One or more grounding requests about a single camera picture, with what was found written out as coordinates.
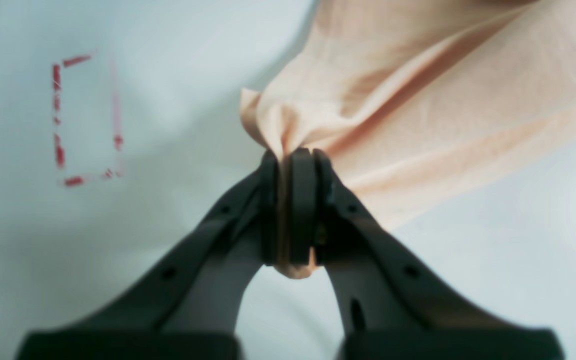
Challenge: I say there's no image-right left gripper left finger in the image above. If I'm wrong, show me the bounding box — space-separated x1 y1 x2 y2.
17 151 278 360

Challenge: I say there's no image-right left gripper right finger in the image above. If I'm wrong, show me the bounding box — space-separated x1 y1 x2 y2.
288 148 565 360

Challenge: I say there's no peach T-shirt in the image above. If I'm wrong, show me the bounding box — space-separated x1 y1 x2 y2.
240 0 576 280

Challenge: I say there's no red tape rectangle marking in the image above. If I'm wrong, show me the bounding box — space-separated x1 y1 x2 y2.
52 50 125 188

